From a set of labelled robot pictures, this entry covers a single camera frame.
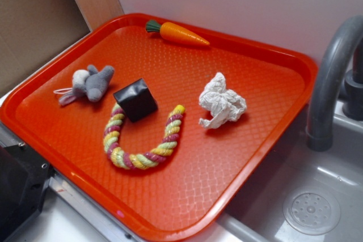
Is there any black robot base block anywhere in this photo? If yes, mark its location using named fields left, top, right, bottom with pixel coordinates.
left=1, top=143, right=53, bottom=241

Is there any crumpled white paper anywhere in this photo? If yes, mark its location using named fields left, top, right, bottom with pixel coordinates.
left=199, top=72, right=247, bottom=129

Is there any black paper-wrapped block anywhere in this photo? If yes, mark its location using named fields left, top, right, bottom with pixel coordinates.
left=113, top=78, right=158, bottom=122

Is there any orange toy carrot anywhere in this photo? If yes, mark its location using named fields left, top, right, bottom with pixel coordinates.
left=145, top=20, right=210, bottom=46

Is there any grey plush bunny toy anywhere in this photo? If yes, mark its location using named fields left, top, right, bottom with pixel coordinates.
left=53, top=65, right=115, bottom=106

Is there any orange plastic tray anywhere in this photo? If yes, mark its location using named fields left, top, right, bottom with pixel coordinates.
left=1, top=14, right=317, bottom=241

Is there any grey curved faucet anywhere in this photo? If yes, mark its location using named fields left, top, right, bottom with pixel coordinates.
left=306, top=15, right=362, bottom=151

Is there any grey plastic sink basin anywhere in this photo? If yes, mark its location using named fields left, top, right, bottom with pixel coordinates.
left=218, top=102, right=362, bottom=241

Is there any round sink drain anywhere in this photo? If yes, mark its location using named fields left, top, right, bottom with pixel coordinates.
left=282, top=186, right=341, bottom=236

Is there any brown cardboard panel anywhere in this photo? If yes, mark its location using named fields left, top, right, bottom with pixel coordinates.
left=1, top=0, right=123, bottom=95

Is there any multicolour twisted rope toy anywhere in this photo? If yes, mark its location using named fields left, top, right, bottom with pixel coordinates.
left=103, top=103, right=185, bottom=170

